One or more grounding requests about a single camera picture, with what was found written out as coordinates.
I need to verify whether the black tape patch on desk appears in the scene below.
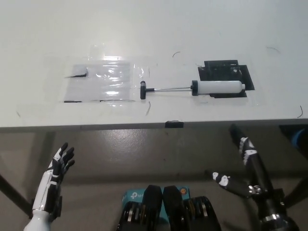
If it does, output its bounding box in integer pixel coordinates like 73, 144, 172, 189
197, 59, 256, 99

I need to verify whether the white air pump black handle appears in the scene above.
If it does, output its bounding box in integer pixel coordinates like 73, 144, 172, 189
140, 80, 246, 100

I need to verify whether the black table leg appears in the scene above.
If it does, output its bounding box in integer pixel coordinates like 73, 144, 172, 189
0, 172, 34, 214

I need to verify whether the small black tape strip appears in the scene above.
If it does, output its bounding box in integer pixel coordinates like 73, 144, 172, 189
165, 119, 185, 128

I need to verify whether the blue object under table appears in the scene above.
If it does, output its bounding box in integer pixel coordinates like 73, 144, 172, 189
291, 128, 308, 148

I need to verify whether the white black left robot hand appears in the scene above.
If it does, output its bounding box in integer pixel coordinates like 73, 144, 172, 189
32, 142, 76, 221

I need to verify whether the teal tp-link box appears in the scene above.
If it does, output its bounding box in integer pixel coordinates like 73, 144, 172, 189
121, 186, 191, 218

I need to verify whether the clear plastic film sheet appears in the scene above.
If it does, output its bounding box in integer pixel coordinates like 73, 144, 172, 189
57, 42, 150, 104

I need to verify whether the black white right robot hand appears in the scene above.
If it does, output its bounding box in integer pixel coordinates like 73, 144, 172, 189
204, 123, 287, 218

